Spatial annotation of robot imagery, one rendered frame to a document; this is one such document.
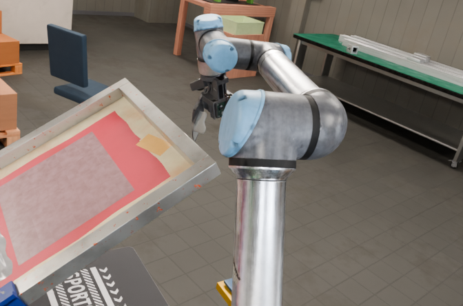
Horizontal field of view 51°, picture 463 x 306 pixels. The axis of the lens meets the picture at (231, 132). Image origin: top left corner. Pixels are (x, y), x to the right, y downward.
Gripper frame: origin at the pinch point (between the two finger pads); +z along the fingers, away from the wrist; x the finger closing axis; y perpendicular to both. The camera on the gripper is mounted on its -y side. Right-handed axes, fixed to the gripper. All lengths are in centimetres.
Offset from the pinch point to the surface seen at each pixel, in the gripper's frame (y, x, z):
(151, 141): 3.8, -20.9, -6.7
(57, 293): -7, -55, 40
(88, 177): 2.2, -38.8, -1.9
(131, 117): -12.3, -20.6, -6.7
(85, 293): -4, -48, 42
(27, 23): -601, 28, 123
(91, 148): -9.2, -34.3, -3.1
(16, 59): -498, -8, 135
